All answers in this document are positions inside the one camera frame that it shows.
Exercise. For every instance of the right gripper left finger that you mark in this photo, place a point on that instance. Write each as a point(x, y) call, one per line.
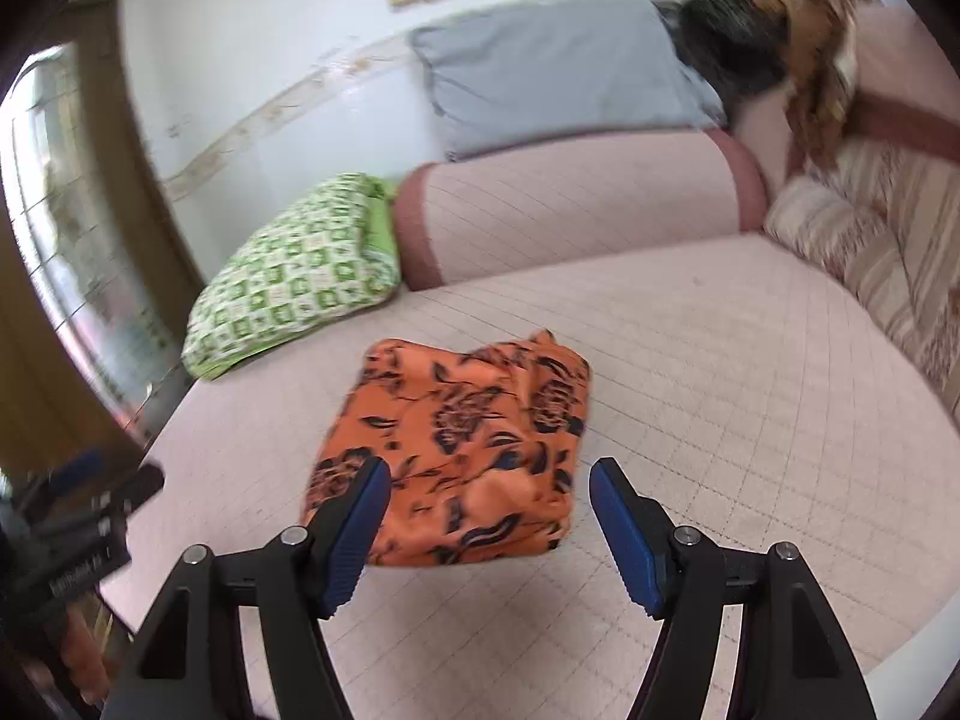
point(191, 657)

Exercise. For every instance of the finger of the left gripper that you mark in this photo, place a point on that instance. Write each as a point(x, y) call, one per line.
point(74, 474)
point(133, 492)

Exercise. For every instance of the orange black floral garment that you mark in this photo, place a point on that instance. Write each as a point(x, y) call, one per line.
point(481, 447)

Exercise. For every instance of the person's left hand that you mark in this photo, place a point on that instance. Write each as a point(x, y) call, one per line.
point(83, 659)

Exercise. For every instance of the stained glass wooden door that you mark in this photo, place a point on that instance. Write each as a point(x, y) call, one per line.
point(96, 283)

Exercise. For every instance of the pink quilted bed cover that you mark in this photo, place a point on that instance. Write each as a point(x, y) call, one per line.
point(745, 390)

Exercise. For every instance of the green white checkered pillow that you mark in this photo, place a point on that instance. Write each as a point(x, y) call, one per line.
point(327, 256)

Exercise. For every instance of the pink quilted bolster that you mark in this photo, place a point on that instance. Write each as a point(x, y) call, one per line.
point(573, 199)

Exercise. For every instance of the striped beige blanket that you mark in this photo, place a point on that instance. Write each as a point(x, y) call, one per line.
point(884, 223)

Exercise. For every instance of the grey pillow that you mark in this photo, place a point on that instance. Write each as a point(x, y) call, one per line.
point(545, 69)

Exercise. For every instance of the dark furry cloth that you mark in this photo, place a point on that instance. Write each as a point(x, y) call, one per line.
point(736, 46)

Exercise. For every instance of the brown crumpled cloth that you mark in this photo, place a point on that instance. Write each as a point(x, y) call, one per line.
point(821, 72)

